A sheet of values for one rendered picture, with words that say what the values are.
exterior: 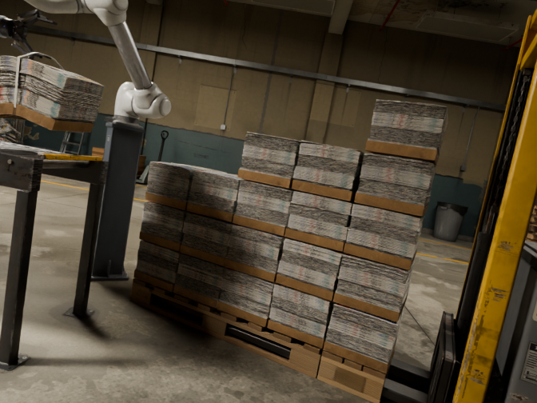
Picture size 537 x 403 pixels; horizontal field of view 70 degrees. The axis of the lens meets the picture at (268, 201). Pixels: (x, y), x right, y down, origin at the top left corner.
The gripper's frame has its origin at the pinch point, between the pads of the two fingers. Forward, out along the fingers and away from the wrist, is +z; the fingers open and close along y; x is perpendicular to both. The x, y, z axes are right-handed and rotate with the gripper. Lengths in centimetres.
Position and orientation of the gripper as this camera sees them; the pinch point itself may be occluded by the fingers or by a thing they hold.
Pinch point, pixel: (49, 38)
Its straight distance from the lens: 200.0
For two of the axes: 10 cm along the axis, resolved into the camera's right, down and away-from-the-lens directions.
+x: -0.9, 1.2, -9.9
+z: 9.6, 2.6, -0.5
